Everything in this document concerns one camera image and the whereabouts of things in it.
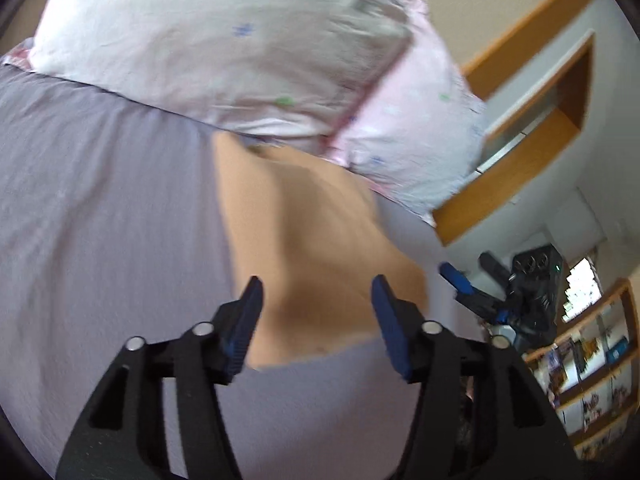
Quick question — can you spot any tan fleece garment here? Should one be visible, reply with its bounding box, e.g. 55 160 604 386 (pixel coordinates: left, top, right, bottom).
214 132 427 368

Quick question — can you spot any wooden bookshelf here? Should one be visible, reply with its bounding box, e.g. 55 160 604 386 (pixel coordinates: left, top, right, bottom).
524 278 639 460

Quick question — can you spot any pink floral pillow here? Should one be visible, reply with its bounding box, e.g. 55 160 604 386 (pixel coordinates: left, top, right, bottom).
324 0 486 224

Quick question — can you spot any lavender bed sheet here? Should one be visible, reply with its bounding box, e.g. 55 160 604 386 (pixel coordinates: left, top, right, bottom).
0 62 494 480

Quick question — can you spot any white floral pillow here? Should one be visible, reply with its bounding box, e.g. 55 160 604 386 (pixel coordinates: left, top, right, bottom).
4 0 411 138

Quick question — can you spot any wooden wall shelf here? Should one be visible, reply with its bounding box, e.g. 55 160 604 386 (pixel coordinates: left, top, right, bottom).
434 0 596 246

